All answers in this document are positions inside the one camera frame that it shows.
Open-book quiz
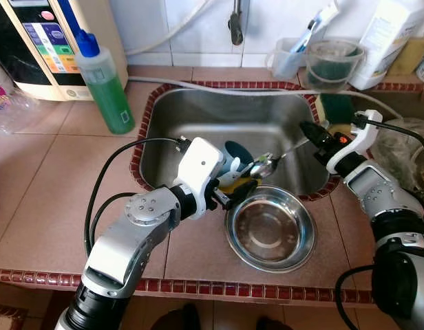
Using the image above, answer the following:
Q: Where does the black robot left foot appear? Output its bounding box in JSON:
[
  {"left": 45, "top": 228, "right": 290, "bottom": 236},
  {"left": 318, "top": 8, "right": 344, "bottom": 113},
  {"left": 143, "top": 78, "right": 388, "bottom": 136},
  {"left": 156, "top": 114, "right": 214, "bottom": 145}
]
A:
[{"left": 153, "top": 302, "right": 199, "bottom": 330}]

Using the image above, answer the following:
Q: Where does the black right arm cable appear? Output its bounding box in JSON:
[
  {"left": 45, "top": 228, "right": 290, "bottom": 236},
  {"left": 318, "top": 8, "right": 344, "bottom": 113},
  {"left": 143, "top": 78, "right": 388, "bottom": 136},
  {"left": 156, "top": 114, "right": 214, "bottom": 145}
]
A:
[{"left": 334, "top": 113, "right": 424, "bottom": 330}]

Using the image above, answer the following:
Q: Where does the clear plastic measuring jug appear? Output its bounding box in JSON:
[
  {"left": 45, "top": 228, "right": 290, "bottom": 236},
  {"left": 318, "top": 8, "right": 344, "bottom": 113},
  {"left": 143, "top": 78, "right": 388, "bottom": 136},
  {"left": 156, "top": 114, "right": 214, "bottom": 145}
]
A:
[{"left": 304, "top": 39, "right": 365, "bottom": 94}]

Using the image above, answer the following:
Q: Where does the yellow sponge block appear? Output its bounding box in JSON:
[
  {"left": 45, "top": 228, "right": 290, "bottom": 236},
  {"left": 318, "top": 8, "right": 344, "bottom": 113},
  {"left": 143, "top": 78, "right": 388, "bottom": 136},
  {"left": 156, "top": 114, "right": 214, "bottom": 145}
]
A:
[{"left": 388, "top": 38, "right": 424, "bottom": 76}]

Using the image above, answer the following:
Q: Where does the green yellow sponge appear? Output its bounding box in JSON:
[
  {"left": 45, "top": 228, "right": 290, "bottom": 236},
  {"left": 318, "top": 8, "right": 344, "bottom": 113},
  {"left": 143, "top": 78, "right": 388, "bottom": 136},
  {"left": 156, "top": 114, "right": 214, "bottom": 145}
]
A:
[{"left": 317, "top": 93, "right": 357, "bottom": 131}]

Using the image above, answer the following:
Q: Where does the white toothbrush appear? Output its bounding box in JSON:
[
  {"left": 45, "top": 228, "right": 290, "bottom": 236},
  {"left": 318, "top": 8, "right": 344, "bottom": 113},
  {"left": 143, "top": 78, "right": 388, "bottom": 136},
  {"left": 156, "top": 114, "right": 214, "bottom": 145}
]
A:
[{"left": 312, "top": 0, "right": 340, "bottom": 32}]

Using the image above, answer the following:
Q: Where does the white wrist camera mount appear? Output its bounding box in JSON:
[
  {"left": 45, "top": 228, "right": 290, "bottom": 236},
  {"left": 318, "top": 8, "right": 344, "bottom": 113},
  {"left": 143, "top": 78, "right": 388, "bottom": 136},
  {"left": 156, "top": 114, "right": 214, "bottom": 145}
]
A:
[
  {"left": 172, "top": 137, "right": 225, "bottom": 210},
  {"left": 326, "top": 110, "right": 383, "bottom": 173}
]

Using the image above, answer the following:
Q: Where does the white purifier hose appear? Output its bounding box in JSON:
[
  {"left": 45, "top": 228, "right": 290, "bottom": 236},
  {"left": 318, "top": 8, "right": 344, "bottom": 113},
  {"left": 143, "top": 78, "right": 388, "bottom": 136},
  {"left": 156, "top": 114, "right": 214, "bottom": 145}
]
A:
[{"left": 126, "top": 0, "right": 213, "bottom": 56}]

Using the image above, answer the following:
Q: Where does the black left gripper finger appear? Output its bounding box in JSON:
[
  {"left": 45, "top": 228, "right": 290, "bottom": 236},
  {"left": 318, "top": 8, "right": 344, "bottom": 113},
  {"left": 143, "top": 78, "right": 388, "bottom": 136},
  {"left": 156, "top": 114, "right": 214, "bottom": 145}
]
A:
[{"left": 224, "top": 177, "right": 261, "bottom": 208}]

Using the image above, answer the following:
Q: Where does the steel wall tap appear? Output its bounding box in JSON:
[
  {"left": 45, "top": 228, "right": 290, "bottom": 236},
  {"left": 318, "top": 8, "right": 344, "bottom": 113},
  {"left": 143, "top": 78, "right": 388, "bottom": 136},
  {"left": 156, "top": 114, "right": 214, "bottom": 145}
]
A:
[{"left": 228, "top": 0, "right": 246, "bottom": 47}]

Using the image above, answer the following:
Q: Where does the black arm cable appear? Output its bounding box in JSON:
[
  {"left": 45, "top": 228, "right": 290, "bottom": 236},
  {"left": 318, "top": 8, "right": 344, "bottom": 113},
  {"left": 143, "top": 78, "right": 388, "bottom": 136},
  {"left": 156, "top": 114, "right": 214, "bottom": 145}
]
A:
[
  {"left": 83, "top": 136, "right": 192, "bottom": 259},
  {"left": 334, "top": 113, "right": 424, "bottom": 330}
]

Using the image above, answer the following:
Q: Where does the silver metal spoon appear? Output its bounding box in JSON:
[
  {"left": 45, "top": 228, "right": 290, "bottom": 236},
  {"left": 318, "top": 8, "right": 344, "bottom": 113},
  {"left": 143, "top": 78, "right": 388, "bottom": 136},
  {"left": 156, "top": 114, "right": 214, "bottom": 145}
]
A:
[{"left": 250, "top": 137, "right": 312, "bottom": 179}]

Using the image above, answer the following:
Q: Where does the clear toothbrush cup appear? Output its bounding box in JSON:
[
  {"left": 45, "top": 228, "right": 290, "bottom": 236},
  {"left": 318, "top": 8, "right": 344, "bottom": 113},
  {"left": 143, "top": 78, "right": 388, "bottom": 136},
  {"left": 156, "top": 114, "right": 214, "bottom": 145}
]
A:
[{"left": 267, "top": 38, "right": 310, "bottom": 80}]

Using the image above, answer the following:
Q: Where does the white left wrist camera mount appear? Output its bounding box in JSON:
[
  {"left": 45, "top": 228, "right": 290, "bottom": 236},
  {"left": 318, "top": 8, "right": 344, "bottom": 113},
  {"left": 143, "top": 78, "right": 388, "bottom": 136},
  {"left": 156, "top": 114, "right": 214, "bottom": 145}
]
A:
[{"left": 172, "top": 137, "right": 225, "bottom": 210}]

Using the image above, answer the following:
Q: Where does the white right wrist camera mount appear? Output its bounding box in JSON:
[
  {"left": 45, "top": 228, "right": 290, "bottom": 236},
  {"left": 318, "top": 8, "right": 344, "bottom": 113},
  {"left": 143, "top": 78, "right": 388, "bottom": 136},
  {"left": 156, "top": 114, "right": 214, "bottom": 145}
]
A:
[{"left": 326, "top": 110, "right": 383, "bottom": 173}]

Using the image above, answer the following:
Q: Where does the stainless steel sink basin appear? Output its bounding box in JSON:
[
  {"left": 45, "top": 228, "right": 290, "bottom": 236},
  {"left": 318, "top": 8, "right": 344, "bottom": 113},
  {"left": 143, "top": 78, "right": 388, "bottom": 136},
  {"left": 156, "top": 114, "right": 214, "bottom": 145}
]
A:
[
  {"left": 140, "top": 88, "right": 330, "bottom": 197},
  {"left": 363, "top": 89, "right": 424, "bottom": 200}
]

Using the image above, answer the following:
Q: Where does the green dish soap bottle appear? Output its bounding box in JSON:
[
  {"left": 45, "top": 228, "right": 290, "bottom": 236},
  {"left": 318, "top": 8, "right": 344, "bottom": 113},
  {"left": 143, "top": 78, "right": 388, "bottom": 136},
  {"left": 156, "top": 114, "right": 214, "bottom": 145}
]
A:
[{"left": 73, "top": 27, "right": 136, "bottom": 135}]

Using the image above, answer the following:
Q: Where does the stainless steel bowl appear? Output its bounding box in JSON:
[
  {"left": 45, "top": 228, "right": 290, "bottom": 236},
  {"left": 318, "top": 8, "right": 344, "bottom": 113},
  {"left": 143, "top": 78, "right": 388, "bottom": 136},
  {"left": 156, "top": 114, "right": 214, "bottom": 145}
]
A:
[{"left": 224, "top": 186, "right": 316, "bottom": 274}]

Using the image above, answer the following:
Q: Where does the white drain hose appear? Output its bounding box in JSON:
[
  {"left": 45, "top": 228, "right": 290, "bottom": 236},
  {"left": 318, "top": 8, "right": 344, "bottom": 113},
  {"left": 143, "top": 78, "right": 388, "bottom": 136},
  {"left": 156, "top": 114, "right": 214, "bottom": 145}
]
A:
[{"left": 126, "top": 74, "right": 405, "bottom": 121}]

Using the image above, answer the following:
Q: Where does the blue toothbrush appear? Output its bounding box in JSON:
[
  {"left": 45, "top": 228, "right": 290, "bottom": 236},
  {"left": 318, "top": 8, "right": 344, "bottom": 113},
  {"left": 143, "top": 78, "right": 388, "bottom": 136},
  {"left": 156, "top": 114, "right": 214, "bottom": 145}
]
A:
[{"left": 291, "top": 17, "right": 323, "bottom": 54}]

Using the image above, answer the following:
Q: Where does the clear plastic bag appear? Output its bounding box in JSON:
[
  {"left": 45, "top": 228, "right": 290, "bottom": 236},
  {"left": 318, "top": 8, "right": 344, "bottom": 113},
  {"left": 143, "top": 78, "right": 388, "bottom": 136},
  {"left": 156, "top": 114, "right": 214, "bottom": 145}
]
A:
[{"left": 370, "top": 117, "right": 424, "bottom": 186}]

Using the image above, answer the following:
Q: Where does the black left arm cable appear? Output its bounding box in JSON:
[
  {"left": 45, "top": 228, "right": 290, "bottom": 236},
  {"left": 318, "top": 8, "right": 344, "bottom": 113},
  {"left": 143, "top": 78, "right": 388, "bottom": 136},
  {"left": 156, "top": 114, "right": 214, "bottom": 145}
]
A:
[{"left": 83, "top": 136, "right": 192, "bottom": 259}]

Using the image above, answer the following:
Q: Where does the beige water purifier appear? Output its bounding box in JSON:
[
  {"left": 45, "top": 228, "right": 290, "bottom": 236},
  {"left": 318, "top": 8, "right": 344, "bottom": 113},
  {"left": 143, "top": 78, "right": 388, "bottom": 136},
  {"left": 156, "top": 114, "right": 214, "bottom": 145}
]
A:
[{"left": 0, "top": 0, "right": 129, "bottom": 102}]

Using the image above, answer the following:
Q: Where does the black robot foot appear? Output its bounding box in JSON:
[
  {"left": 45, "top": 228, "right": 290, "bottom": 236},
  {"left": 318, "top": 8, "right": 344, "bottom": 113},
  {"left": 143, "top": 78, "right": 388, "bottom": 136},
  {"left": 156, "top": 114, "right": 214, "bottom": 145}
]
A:
[
  {"left": 153, "top": 302, "right": 199, "bottom": 330},
  {"left": 257, "top": 316, "right": 292, "bottom": 330}
]

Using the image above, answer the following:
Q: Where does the white detergent bottle yellow cap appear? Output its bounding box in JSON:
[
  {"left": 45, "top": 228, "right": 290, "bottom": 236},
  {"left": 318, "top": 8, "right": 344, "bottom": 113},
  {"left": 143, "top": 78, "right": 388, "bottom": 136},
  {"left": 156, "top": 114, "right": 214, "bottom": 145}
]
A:
[{"left": 350, "top": 0, "right": 424, "bottom": 90}]

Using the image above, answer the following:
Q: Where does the black robot right foot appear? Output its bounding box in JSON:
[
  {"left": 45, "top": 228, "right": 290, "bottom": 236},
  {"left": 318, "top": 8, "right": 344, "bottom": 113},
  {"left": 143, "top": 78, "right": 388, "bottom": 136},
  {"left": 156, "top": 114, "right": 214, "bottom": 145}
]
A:
[{"left": 257, "top": 316, "right": 292, "bottom": 330}]

